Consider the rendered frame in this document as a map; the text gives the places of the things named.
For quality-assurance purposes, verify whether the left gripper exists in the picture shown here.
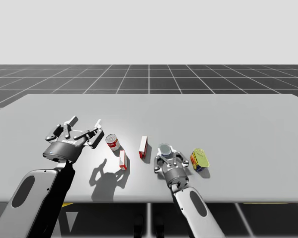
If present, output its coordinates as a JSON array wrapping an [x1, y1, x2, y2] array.
[[42, 115, 105, 164]]

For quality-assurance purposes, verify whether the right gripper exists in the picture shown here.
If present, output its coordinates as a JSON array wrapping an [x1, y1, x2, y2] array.
[[153, 147, 190, 190]]

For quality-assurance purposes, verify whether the green and blue rectangular can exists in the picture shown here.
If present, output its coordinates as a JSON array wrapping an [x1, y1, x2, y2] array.
[[190, 148, 211, 173]]

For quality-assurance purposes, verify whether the red and white can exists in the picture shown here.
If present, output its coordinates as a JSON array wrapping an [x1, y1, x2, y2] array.
[[105, 133, 120, 151]]

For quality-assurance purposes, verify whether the red and white carton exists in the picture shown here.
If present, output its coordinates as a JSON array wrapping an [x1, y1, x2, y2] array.
[[138, 135, 149, 159], [119, 150, 128, 171]]

